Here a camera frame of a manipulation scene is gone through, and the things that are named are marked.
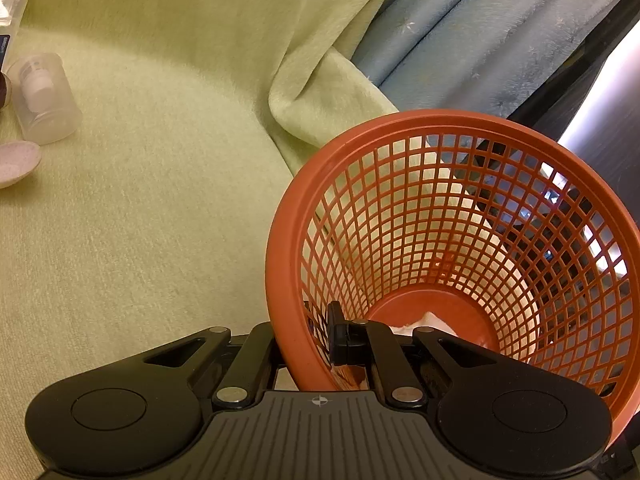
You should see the orange plastic mesh basket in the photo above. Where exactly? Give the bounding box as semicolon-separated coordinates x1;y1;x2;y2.
265;109;632;442

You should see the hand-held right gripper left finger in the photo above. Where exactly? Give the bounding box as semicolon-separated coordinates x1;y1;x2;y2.
144;322;282;409

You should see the clear plastic jar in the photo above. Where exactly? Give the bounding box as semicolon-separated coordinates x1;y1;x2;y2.
7;52;84;146

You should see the blue star print curtain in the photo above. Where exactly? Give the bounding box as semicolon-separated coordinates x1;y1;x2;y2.
350;0;632;122

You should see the dark wooden furniture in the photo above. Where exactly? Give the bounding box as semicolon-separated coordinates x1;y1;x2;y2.
505;0;640;153

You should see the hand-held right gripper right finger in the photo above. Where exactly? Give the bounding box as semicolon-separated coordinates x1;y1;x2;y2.
327;302;502;407

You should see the light green fleece blanket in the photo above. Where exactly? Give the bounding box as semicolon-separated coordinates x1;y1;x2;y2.
0;0;404;463

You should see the white tissue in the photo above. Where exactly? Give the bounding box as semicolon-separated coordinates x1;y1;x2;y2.
390;311;459;337

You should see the clear plastic box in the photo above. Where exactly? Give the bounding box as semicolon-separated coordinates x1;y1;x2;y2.
0;0;29;29

